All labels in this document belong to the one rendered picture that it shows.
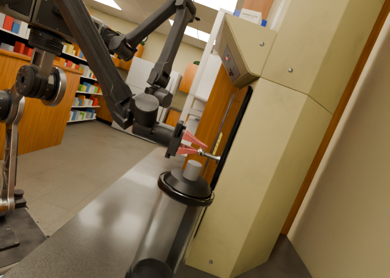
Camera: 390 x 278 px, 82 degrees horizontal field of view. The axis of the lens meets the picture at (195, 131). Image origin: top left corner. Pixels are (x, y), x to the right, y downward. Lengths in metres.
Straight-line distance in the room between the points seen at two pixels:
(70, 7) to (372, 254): 0.92
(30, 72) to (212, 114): 0.82
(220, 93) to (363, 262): 0.65
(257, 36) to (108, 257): 0.57
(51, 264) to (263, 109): 0.51
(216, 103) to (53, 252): 0.65
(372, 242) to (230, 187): 0.40
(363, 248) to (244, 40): 0.61
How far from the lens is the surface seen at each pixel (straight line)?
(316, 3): 0.59
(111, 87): 0.62
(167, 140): 0.60
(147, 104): 0.55
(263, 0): 0.97
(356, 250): 0.82
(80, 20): 0.63
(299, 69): 0.54
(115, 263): 0.57
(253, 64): 0.52
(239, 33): 0.53
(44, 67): 1.27
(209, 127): 0.88
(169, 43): 1.05
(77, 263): 0.56
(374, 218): 0.79
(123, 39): 1.21
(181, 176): 0.42
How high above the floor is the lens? 1.31
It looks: 7 degrees down
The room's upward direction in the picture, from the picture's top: 21 degrees clockwise
